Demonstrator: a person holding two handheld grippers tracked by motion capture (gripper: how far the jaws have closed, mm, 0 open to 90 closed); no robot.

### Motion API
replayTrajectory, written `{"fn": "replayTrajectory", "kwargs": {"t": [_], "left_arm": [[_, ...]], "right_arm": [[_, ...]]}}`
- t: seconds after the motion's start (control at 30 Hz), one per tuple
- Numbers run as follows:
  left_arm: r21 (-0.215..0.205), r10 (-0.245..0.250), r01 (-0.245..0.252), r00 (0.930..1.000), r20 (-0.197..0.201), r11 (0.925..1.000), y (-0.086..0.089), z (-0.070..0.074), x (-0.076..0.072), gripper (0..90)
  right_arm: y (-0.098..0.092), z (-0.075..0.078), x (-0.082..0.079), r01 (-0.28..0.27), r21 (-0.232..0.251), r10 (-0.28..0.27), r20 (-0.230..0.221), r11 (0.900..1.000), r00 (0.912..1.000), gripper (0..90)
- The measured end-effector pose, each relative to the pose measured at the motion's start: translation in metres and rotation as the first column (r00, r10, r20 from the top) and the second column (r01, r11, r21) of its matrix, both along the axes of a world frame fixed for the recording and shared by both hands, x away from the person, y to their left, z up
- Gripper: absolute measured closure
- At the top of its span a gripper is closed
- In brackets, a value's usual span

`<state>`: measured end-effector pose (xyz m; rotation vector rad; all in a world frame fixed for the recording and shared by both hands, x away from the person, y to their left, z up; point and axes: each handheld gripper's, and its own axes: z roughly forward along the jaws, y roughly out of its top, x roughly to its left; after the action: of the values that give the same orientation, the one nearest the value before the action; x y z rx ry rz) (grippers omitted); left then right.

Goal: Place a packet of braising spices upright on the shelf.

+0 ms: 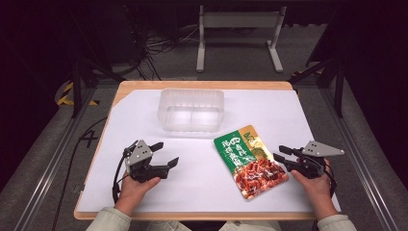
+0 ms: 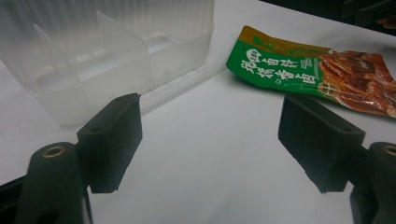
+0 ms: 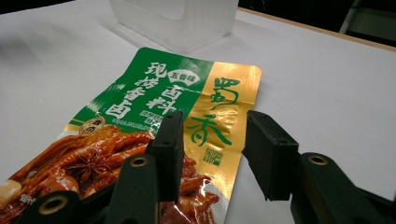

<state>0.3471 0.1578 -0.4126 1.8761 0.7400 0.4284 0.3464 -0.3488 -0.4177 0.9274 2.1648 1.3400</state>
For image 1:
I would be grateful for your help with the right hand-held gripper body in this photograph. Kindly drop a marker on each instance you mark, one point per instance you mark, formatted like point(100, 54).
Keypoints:
point(316, 150)

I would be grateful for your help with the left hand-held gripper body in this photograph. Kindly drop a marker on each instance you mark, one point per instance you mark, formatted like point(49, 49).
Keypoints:
point(138, 154)

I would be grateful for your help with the green and red snack packet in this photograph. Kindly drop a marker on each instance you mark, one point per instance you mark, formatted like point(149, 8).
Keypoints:
point(253, 166)

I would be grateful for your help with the clear plastic container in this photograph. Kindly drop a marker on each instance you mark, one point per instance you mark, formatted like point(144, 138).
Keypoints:
point(191, 109)

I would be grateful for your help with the person's left hand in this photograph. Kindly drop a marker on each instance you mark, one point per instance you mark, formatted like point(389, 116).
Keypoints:
point(133, 192)

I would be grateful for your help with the person's right hand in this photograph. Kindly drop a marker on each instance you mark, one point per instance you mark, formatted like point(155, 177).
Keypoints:
point(319, 192)

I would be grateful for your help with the wooden table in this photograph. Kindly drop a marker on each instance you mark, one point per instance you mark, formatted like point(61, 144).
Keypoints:
point(144, 85)

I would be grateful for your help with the black metal stand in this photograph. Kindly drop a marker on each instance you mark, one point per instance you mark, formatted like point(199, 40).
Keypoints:
point(338, 86)
point(77, 86)

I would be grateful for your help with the yellow and black floor tape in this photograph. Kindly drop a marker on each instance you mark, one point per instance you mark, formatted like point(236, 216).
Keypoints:
point(65, 94)

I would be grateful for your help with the white metal stand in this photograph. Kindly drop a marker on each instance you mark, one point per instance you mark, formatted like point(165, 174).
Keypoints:
point(201, 41)

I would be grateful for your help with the aluminium rail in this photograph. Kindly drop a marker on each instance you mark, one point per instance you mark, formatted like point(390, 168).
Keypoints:
point(48, 173)
point(356, 154)

